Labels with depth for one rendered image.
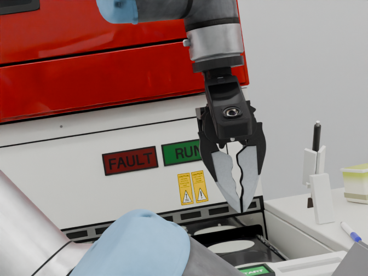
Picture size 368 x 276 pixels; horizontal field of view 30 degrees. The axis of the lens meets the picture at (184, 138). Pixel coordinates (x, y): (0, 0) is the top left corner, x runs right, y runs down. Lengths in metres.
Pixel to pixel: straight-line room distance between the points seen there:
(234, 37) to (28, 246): 0.42
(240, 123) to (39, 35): 0.71
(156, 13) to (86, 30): 0.58
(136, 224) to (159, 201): 0.98
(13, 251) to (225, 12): 0.45
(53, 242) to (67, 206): 0.85
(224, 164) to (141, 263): 0.44
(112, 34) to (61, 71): 0.13
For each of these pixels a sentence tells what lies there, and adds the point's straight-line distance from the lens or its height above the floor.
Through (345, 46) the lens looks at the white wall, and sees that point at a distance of 3.18.
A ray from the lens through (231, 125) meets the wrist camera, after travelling 0.84.
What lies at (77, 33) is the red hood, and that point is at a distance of 1.46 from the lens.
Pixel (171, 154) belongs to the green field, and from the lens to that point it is 1.50.
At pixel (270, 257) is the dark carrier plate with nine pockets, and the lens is 1.31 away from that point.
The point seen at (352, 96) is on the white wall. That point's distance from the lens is 3.18.
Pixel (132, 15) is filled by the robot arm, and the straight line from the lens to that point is 0.87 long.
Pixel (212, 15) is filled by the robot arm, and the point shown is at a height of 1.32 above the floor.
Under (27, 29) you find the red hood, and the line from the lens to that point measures 1.47.
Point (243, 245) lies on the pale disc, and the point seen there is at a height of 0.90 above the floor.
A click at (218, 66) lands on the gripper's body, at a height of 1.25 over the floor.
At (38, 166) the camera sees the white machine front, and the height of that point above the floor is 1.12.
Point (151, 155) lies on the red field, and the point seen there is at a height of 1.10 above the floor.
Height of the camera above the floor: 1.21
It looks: 3 degrees down
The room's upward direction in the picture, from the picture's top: 9 degrees counter-clockwise
